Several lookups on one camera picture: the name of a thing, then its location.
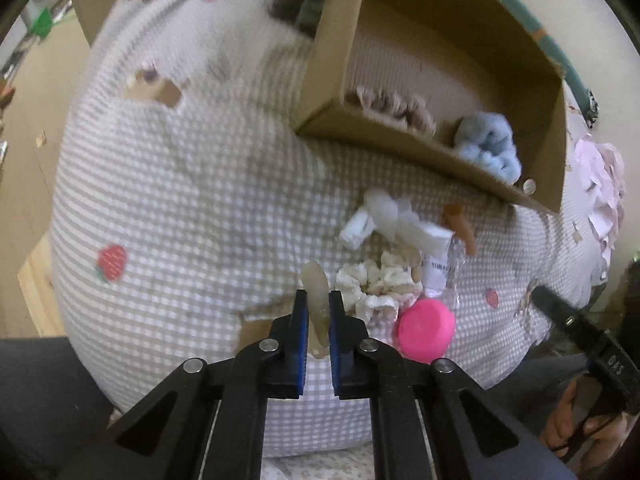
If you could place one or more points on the brown scrunchie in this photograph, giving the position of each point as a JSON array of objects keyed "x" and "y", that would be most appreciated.
[{"x": 395, "y": 105}]

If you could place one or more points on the light blue fluffy cloth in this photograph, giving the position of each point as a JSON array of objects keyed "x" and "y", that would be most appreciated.
[{"x": 490, "y": 145}]

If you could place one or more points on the dark grey cloth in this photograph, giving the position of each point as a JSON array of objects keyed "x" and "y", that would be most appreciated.
[{"x": 40, "y": 400}]

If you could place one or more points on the clear plastic labelled packet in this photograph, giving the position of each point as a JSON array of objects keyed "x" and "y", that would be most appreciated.
[{"x": 436, "y": 272}]

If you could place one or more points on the floral patterned cloth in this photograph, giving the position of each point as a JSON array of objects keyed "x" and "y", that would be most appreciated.
[{"x": 320, "y": 467}]

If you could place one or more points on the person's right hand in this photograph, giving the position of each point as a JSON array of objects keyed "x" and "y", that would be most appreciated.
[{"x": 562, "y": 415}]

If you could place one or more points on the pale pink garment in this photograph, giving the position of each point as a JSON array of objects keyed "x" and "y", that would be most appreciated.
[{"x": 600, "y": 180}]

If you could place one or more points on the orange-brown soft piece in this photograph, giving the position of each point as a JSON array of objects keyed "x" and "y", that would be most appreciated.
[{"x": 459, "y": 225}]

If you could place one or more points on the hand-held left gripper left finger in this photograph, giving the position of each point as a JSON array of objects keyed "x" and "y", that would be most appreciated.
[{"x": 300, "y": 342}]

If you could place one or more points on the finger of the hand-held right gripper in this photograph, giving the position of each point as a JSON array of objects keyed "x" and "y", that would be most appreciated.
[{"x": 557, "y": 307}]

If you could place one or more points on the pink round sponge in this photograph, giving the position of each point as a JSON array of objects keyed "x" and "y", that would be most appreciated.
[{"x": 425, "y": 330}]

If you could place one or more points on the teal bed cushion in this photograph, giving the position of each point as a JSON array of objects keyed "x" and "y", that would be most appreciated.
[{"x": 555, "y": 50}]

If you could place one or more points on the cream scrunchie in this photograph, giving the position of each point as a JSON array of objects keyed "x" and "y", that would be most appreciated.
[{"x": 360, "y": 280}]

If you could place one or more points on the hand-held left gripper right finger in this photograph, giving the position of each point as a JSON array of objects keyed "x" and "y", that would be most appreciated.
[{"x": 336, "y": 345}]

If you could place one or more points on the white fluffy cloth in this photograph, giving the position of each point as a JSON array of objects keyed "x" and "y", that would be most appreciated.
[{"x": 380, "y": 210}]

